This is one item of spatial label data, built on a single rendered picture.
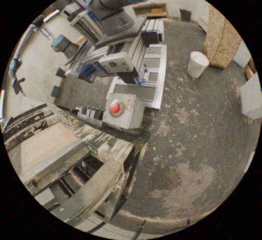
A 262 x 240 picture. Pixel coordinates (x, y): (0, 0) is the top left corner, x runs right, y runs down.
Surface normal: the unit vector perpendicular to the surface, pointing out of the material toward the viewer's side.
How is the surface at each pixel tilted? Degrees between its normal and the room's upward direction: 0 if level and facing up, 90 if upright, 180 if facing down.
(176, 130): 0
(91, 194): 60
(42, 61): 90
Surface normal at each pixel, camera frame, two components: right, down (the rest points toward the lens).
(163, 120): -0.36, -0.21
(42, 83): 0.90, 0.19
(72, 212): 0.01, -0.94
